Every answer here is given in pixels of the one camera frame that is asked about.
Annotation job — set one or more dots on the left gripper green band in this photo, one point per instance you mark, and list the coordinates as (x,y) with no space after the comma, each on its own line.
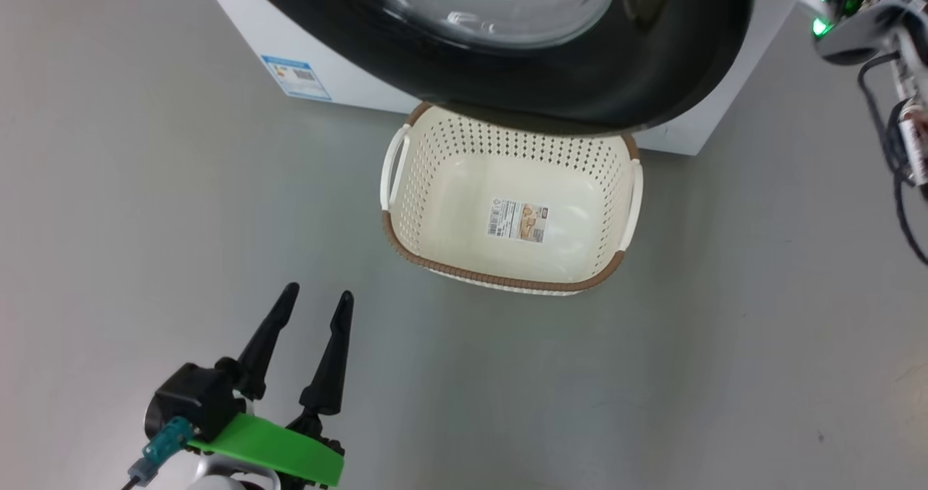
(275,450)

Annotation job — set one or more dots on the black round washer door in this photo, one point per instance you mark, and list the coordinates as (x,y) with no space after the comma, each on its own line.
(652,62)

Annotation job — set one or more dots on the blue energy label sticker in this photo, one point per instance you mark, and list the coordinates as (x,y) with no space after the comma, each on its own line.
(297,77)

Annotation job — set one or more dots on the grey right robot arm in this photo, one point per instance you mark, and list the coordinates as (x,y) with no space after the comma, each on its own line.
(863,40)

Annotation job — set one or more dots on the white washing machine body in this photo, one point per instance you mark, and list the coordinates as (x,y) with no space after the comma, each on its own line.
(348,77)

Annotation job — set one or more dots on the paper basket product sticker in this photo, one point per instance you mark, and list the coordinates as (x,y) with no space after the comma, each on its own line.
(518,220)

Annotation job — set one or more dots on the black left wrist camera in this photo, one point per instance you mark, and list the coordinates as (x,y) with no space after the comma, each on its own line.
(196,399)

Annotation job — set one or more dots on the cream perforated laundry basket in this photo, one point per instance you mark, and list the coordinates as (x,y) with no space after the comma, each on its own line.
(449,207)

